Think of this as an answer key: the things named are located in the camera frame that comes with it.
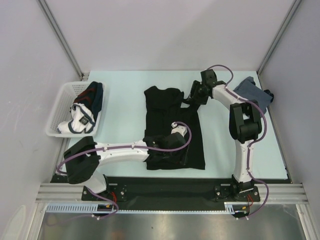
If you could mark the right aluminium frame post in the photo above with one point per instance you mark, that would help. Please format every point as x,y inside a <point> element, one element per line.
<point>279,35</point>

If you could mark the slotted cable duct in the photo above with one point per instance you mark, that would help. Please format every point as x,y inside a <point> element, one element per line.
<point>103,208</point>

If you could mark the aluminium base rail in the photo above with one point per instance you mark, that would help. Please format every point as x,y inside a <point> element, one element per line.
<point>286,193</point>

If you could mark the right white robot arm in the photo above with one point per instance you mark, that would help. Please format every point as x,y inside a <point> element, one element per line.
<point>244,127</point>

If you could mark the dark navy red garment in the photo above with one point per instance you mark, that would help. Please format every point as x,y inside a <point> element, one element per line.
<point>92,98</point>

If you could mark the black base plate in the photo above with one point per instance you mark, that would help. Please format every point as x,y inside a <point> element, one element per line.
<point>182,194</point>

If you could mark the black tank top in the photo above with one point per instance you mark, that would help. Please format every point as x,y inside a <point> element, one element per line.
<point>163,108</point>

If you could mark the white plastic laundry basket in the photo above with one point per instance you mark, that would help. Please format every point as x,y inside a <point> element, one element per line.
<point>61,110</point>

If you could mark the aluminium frame post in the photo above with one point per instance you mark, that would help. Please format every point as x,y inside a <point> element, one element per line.
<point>53,23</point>
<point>279,35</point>

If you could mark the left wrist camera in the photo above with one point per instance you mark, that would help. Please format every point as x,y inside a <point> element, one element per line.
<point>176,128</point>

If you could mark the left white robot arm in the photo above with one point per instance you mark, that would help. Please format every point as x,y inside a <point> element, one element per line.
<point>82,159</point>

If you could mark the left aluminium frame post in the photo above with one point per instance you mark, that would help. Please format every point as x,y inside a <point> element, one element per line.
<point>53,23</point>

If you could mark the blue printed tank top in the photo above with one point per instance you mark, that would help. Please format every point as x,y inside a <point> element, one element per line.
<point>248,90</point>

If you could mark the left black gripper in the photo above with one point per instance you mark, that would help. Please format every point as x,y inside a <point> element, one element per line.
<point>181,157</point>

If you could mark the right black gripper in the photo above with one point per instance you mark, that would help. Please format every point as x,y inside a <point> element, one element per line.
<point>196,85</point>

